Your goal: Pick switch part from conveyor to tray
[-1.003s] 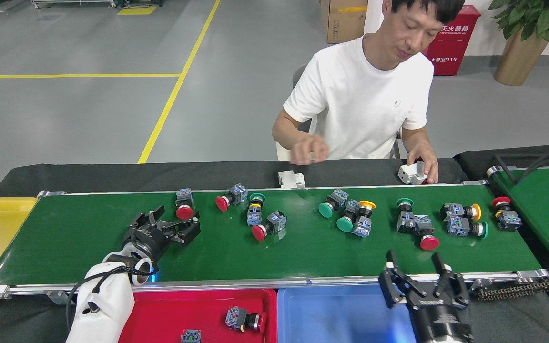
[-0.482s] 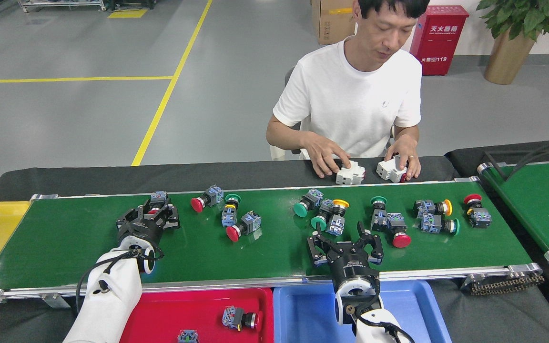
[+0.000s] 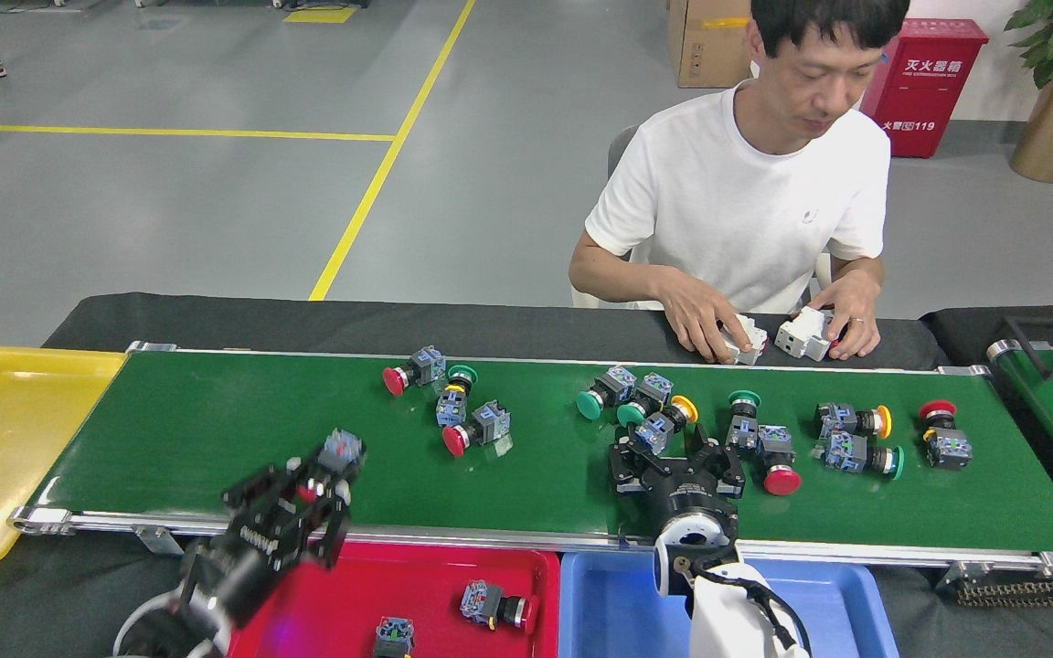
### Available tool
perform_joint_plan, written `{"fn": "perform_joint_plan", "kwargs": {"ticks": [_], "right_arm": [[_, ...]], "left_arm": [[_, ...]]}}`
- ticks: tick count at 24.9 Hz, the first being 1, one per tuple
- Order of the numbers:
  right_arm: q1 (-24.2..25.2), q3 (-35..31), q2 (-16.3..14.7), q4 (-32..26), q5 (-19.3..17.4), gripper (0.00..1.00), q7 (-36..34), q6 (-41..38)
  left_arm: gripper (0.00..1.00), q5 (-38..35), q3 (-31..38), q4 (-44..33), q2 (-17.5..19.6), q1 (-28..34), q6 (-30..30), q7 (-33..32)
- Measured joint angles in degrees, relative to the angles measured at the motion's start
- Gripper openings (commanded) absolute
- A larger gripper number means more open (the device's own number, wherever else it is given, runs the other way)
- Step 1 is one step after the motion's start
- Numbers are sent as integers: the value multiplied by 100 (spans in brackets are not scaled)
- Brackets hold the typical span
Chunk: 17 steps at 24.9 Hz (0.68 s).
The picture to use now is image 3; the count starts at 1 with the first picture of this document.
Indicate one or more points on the brown cardboard box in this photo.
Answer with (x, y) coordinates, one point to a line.
(705, 46)

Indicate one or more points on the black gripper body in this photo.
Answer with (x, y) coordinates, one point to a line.
(691, 493)
(252, 548)

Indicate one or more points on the red plastic bin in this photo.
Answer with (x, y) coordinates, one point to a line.
(417, 585)

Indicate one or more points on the red cap push button switch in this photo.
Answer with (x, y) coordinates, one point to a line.
(781, 480)
(341, 450)
(490, 420)
(949, 450)
(426, 364)
(481, 601)
(394, 637)

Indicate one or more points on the person's right forearm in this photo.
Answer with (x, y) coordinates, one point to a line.
(613, 274)

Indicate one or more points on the blue plastic bin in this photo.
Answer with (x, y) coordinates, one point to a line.
(846, 621)

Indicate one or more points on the long green conveyor belt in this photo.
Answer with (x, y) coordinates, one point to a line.
(216, 429)

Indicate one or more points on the person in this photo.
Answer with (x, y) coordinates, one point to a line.
(746, 201)

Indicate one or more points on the black table cloth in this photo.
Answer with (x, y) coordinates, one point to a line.
(956, 329)
(307, 320)

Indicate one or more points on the person's left hand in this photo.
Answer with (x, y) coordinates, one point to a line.
(856, 311)

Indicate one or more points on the red fire extinguisher cabinet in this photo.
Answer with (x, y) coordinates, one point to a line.
(929, 91)

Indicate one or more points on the white circuit breaker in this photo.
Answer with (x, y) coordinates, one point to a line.
(803, 334)
(748, 340)

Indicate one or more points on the yellow plastic tray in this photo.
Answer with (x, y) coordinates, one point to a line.
(15, 475)

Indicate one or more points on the person's right hand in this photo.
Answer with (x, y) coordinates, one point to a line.
(700, 315)

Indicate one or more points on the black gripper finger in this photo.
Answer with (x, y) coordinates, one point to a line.
(266, 484)
(729, 475)
(333, 525)
(627, 471)

